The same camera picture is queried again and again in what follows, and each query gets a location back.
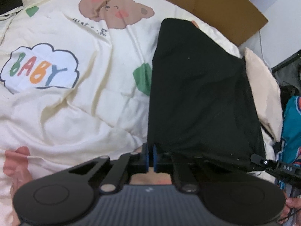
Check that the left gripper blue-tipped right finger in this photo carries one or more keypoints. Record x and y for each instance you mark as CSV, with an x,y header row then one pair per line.
x,y
179,169

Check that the brown cardboard barrier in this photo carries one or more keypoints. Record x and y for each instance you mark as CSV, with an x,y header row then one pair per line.
x,y
238,20

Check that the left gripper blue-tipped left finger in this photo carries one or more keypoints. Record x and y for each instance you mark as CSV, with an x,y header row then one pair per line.
x,y
106,175

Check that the beige pillow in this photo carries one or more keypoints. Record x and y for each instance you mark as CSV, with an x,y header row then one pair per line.
x,y
266,94

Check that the person's right hand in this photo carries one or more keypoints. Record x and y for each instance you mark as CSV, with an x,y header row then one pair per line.
x,y
292,203

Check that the teal printed garment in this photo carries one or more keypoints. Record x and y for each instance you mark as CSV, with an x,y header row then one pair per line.
x,y
288,149

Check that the cream cartoon print bedsheet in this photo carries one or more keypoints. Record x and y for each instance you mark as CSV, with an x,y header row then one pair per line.
x,y
75,83

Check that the black garment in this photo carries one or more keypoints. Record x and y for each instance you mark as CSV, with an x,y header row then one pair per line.
x,y
201,102

